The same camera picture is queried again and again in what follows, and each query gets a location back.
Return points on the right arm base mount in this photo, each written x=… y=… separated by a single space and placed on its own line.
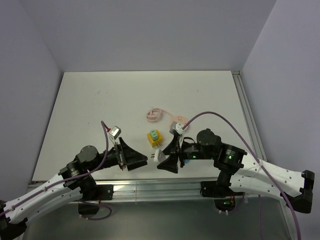
x=226 y=201

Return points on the aluminium right rail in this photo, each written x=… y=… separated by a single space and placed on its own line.
x=248 y=115

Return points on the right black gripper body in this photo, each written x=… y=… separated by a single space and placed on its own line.
x=188 y=151

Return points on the yellow cube socket adapter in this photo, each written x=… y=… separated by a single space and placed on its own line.
x=156 y=143

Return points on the aluminium rail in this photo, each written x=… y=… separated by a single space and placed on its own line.
x=151 y=190
x=248 y=115

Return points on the white plug adapter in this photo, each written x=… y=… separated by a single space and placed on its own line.
x=158 y=156

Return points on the pink round power strip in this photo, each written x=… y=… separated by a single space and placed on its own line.
x=180 y=119

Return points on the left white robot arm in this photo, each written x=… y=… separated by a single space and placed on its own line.
x=72 y=183

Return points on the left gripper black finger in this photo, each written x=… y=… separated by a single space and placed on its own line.
x=130 y=155
x=136 y=165

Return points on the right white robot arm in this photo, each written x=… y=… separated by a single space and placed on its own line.
x=239 y=171

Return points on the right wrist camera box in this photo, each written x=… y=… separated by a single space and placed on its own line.
x=176 y=129

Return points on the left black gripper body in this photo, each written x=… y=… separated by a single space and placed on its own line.
x=111 y=159

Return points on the green plug adapter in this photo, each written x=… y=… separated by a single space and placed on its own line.
x=154 y=135

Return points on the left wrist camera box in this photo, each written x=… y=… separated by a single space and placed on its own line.
x=114 y=132

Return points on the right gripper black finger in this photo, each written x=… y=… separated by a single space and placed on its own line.
x=172 y=146
x=170 y=164

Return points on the aluminium front rail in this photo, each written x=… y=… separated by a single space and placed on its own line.
x=151 y=190

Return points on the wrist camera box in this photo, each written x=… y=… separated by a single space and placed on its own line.
x=114 y=132
x=176 y=129

